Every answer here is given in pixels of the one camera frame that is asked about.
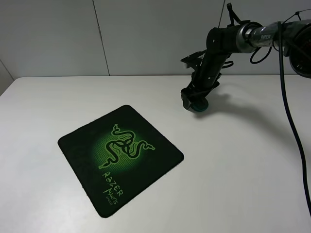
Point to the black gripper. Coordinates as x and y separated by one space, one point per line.
198 86

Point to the black and teal computer mouse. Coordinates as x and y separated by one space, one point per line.
199 106

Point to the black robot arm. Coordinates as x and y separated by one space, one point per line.
247 37

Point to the black green Razer mouse pad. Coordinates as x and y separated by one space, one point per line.
118 156

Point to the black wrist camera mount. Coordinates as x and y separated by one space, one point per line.
193 60

